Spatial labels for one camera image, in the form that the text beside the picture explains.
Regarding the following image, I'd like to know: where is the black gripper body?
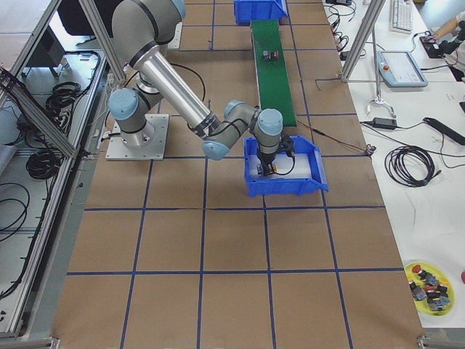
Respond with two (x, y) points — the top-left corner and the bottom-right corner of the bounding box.
(257, 149), (276, 165)

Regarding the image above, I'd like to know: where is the red mushroom push button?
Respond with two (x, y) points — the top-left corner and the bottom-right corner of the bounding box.
(262, 50), (279, 60)

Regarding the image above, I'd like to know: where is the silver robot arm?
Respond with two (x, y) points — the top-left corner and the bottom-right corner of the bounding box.
(110, 1), (283, 176)

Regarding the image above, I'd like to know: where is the yellow plate of buttons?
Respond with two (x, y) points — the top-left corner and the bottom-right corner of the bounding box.
(404, 261), (456, 316)

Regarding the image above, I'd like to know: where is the person hand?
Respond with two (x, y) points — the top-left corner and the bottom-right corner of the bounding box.
(432, 31), (445, 40)

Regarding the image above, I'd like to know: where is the right blue plastic bin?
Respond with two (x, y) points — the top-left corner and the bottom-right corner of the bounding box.
(243, 135), (328, 197)

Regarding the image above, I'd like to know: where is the blue plastic bin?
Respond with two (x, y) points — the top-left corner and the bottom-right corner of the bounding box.
(233, 0), (288, 25)
(243, 135), (328, 197)

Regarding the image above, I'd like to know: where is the green conveyor belt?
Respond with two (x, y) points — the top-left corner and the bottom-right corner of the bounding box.
(251, 20), (297, 127)

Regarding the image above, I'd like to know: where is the silver reacher grabber tool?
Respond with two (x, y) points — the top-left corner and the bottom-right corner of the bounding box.
(366, 29), (397, 119)

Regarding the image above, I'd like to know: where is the black power adapter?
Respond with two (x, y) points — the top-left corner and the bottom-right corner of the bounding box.
(372, 117), (397, 130)

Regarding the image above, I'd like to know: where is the left blue plastic bin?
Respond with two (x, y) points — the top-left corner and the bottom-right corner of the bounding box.
(233, 0), (288, 25)

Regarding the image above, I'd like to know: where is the teach pendant tablet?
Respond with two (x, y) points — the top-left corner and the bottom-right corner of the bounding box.
(376, 51), (429, 89)

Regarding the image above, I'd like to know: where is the white keyboard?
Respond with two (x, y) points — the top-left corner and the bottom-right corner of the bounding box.
(389, 0), (413, 34)

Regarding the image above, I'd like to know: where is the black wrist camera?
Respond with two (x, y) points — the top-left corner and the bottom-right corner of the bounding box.
(280, 135), (295, 158)

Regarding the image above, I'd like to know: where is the coiled black cable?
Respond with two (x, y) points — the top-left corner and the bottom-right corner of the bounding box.
(384, 145), (436, 188)

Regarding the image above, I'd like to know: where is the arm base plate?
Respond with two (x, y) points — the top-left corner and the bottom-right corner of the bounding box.
(105, 113), (169, 161)
(167, 22), (182, 51)

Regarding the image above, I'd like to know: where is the aluminium frame post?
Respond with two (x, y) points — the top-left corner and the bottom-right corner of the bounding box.
(340, 0), (385, 82)

